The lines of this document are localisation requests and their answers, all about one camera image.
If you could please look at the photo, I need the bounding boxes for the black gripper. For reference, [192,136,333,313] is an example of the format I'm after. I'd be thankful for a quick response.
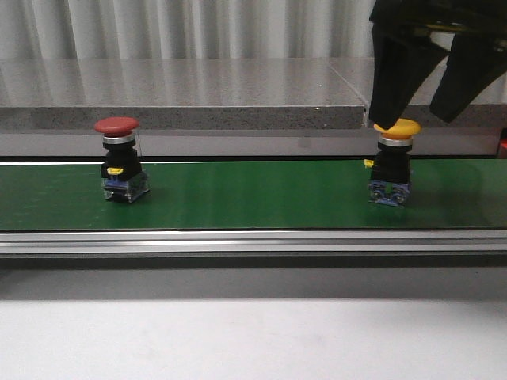
[369,1,506,128]

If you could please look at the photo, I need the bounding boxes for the yellow mushroom push button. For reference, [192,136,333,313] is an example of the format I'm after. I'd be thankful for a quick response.
[364,119,421,207]

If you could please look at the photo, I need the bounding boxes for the red mushroom push button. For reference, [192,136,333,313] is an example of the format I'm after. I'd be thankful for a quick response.
[94,116,149,203]

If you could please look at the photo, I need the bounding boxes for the grey granite slab right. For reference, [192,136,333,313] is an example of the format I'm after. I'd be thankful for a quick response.
[329,57,506,128]

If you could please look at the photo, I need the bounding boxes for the grey granite slab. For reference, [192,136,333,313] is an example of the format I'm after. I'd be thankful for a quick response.
[1,59,366,132]
[329,57,506,128]

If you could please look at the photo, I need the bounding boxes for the green conveyor belt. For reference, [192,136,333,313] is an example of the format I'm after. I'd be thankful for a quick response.
[1,159,506,231]

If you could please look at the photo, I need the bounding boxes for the grey granite slab left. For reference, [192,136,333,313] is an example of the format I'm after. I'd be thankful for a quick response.
[1,59,366,132]

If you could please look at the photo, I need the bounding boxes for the white curtain backdrop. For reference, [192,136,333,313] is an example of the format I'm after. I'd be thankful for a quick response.
[1,1,374,59]

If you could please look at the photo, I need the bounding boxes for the aluminium conveyor frame rail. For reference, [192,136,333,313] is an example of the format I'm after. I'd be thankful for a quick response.
[1,230,506,257]

